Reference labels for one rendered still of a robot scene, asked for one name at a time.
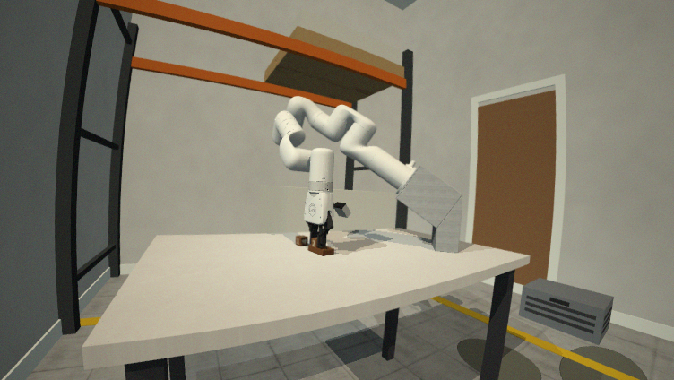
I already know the brown wooden cube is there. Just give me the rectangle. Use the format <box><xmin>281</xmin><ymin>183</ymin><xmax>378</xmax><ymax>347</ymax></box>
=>
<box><xmin>296</xmin><ymin>235</ymin><xmax>308</xmax><ymax>246</ymax></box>
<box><xmin>311</xmin><ymin>237</ymin><xmax>324</xmax><ymax>249</ymax></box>

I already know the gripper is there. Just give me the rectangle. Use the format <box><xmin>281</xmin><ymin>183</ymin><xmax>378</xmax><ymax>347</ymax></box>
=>
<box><xmin>304</xmin><ymin>190</ymin><xmax>333</xmax><ymax>247</ymax></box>

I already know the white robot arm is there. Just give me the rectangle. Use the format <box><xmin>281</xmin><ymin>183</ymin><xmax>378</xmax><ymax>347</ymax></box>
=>
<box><xmin>272</xmin><ymin>96</ymin><xmax>416</xmax><ymax>194</ymax></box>

